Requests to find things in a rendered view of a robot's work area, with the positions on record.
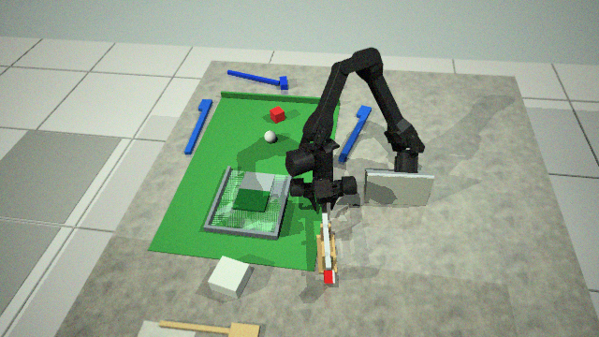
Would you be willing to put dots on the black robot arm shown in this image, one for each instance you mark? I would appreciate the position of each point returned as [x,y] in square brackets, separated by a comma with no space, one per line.
[400,133]

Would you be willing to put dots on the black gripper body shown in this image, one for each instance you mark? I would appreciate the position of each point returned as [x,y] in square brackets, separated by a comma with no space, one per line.
[298,187]

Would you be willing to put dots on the green putting mat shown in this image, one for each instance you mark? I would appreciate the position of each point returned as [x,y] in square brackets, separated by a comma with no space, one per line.
[235,137]

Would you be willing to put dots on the white golf ball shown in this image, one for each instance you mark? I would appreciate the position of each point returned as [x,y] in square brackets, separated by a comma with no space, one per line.
[270,136]

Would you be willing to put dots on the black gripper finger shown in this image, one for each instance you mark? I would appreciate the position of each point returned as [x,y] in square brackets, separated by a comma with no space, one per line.
[333,203]
[312,199]

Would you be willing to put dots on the red cube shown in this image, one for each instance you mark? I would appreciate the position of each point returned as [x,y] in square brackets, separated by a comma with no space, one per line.
[277,115]

